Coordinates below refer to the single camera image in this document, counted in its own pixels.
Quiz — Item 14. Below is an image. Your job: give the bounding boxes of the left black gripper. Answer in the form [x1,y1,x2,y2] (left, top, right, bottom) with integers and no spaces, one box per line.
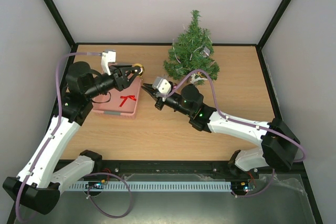
[85,65,141,100]

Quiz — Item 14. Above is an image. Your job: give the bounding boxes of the gold bauble ornament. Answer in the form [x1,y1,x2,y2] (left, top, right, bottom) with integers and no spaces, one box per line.
[132,63,144,78]

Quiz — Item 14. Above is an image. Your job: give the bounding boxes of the pink plastic basket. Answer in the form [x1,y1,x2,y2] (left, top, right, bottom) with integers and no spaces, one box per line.
[91,77,142,119]

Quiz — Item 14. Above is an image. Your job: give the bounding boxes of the silver reindeer ornament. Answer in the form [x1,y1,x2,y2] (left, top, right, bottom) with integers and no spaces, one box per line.
[190,72,207,85]

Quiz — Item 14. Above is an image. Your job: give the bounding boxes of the small green christmas tree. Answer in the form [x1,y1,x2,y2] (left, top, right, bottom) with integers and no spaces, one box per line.
[163,10,220,85]

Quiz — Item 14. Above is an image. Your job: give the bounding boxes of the silver gift box ornament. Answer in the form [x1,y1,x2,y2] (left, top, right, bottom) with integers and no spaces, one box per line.
[201,46,211,57]

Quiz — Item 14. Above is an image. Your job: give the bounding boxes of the clear led string lights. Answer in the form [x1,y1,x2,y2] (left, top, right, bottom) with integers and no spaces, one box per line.
[163,25,214,79]

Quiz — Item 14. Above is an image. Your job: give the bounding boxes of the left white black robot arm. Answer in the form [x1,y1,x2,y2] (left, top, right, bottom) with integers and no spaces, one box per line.
[3,61,144,215]

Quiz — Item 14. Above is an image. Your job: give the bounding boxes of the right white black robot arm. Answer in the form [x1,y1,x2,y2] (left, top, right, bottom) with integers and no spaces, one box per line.
[142,80,300,178]

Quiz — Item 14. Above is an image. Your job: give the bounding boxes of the red ribbon bow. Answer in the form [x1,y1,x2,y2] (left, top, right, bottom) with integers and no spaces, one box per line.
[119,95,137,108]

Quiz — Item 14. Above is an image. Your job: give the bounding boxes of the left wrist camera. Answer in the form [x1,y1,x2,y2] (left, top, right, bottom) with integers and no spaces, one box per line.
[101,50,116,76]

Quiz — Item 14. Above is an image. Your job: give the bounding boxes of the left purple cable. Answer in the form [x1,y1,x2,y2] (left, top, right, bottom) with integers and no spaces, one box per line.
[15,51,104,222]

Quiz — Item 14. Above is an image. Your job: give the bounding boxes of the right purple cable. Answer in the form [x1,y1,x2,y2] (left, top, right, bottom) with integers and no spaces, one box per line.
[167,69,308,162]

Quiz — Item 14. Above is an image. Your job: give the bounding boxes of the black frame rail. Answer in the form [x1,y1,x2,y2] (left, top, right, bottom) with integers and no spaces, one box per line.
[52,159,305,182]

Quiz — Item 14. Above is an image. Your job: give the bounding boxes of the purple cable loop front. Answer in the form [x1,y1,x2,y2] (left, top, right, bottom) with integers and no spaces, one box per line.
[85,173,133,218]

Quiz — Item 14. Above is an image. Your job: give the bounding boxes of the light blue cable duct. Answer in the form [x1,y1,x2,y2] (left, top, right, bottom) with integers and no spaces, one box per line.
[68,181,232,192]

